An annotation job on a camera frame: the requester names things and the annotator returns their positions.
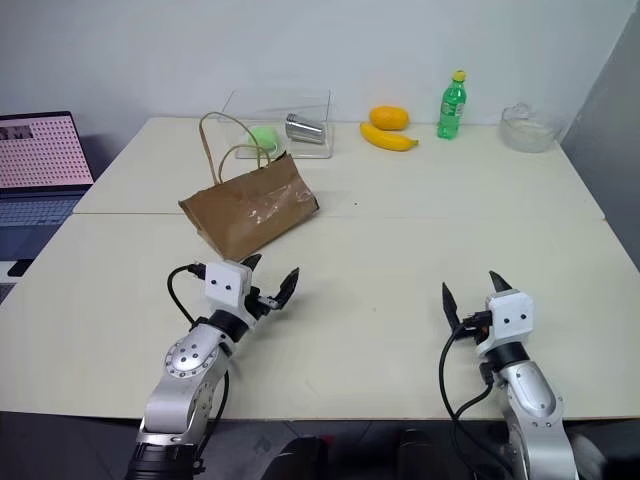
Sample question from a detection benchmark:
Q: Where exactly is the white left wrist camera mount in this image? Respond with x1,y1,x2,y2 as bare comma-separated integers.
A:
202,260,262,329

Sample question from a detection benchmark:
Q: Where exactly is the green ball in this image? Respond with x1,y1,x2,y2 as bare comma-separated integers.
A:
247,125,283,154

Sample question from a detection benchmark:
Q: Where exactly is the dark rounded shape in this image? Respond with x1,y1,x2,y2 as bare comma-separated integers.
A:
263,433,332,480

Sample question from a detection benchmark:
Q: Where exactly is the shiny metal cup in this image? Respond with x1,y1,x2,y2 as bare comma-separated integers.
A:
284,112,328,147

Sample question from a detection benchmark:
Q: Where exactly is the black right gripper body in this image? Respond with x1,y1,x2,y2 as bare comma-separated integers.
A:
459,309,495,344

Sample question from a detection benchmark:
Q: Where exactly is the yellow banana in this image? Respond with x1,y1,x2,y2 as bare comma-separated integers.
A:
359,121,421,153

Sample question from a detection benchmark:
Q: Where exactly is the brown paper bag with handles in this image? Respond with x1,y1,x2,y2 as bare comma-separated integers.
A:
177,111,322,262

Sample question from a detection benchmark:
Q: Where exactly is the clear glass bowl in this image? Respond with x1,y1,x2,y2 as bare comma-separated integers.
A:
500,101,562,153

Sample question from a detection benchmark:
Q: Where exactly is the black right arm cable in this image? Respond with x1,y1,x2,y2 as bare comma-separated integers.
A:
438,324,502,480

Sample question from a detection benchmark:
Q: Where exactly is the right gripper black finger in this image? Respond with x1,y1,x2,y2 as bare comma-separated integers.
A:
488,270,514,295
440,281,465,335

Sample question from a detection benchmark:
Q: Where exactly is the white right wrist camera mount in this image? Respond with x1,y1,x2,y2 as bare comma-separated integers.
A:
474,289,536,358

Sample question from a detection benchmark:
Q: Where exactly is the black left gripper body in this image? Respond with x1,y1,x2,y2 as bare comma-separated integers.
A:
244,286,279,322

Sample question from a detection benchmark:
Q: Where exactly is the orange round fruit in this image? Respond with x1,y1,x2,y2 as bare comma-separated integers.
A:
369,104,411,132

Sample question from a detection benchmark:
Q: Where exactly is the clear plastic box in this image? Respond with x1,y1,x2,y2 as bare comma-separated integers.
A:
219,88,336,161

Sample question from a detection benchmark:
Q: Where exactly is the open laptop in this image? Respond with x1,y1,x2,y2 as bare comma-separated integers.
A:
0,110,97,261

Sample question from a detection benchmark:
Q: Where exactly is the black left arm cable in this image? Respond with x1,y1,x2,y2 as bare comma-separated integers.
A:
166,262,232,471

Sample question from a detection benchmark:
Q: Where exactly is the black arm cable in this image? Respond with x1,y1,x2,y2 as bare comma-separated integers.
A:
166,262,232,471
438,324,502,480

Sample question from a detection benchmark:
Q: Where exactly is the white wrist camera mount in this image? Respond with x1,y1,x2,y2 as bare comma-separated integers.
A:
474,289,536,358
202,260,262,329

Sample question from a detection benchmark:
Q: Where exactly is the green plastic bottle yellow cap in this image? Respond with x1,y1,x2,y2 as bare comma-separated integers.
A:
436,69,469,141

